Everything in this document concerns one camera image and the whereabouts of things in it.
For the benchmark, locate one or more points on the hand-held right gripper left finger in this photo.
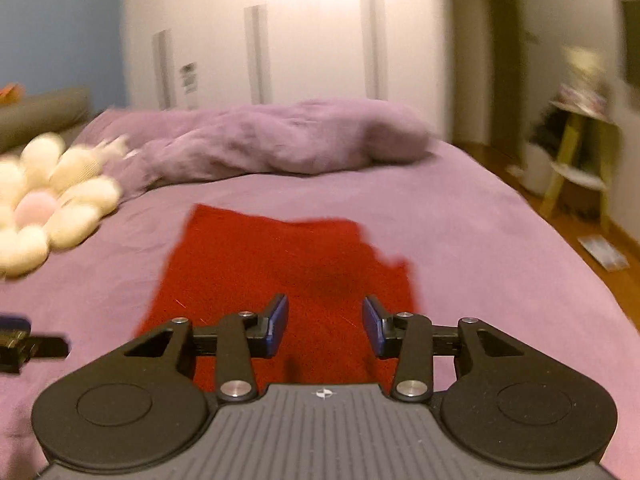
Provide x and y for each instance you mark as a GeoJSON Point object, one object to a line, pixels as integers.
{"type": "Point", "coordinates": [277, 325]}

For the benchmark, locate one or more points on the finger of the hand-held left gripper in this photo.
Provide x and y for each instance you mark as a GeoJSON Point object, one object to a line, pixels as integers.
{"type": "Point", "coordinates": [20, 345]}

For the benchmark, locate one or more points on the grey headboard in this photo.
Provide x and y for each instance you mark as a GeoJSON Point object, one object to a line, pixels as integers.
{"type": "Point", "coordinates": [40, 115]}

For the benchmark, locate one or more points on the dark bundle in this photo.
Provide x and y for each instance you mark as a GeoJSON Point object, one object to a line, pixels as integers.
{"type": "Point", "coordinates": [550, 127]}

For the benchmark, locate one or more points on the white wardrobe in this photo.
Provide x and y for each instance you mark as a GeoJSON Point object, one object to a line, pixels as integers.
{"type": "Point", "coordinates": [310, 35]}

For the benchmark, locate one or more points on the orange object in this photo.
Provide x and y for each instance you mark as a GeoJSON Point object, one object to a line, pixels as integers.
{"type": "Point", "coordinates": [10, 94]}

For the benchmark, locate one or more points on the patterned bag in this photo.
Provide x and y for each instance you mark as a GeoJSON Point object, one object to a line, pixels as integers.
{"type": "Point", "coordinates": [585, 87]}

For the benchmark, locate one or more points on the white bin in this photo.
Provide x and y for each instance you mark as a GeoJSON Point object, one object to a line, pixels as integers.
{"type": "Point", "coordinates": [537, 170]}

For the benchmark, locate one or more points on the dark wardrobe sticker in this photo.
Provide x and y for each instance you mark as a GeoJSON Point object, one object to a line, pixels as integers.
{"type": "Point", "coordinates": [188, 79]}

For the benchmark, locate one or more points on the cream flower plush pillow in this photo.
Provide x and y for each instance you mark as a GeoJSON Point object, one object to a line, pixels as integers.
{"type": "Point", "coordinates": [55, 195]}

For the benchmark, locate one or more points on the purple bed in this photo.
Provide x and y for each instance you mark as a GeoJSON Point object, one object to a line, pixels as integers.
{"type": "Point", "coordinates": [475, 220]}

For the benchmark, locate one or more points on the red knit garment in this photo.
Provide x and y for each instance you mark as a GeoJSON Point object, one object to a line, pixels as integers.
{"type": "Point", "coordinates": [280, 260]}

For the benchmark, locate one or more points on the crumpled purple duvet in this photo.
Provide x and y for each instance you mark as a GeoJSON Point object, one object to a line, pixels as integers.
{"type": "Point", "coordinates": [280, 140]}

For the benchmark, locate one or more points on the dark wall screen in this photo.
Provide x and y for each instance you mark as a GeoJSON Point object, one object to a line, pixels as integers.
{"type": "Point", "coordinates": [631, 40]}

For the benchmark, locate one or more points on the yellow stool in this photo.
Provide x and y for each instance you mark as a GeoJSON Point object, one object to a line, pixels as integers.
{"type": "Point", "coordinates": [582, 175]}

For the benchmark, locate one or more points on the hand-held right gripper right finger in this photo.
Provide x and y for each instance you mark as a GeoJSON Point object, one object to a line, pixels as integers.
{"type": "Point", "coordinates": [372, 325]}

